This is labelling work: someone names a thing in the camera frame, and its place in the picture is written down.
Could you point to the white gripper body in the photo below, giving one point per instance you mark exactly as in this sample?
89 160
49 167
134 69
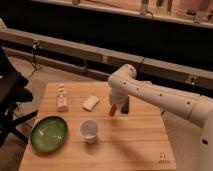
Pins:
117 96

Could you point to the red pepper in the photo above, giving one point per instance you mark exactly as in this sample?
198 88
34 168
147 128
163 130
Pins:
112 110

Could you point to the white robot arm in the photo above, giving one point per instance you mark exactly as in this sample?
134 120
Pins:
196 108

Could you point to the white sponge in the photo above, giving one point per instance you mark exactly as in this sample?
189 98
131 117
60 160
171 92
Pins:
90 103

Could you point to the black rectangular block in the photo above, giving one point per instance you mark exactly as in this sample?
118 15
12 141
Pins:
125 107

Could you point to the clear plastic cup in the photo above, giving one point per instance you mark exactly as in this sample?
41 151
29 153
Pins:
89 131

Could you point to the wooden table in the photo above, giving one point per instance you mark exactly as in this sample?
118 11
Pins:
137 141

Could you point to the white tube bottle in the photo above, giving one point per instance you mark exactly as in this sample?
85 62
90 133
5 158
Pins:
61 99

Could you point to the green plate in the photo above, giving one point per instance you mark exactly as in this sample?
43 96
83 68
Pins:
49 134

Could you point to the black chair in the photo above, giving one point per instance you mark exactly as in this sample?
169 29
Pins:
12 90

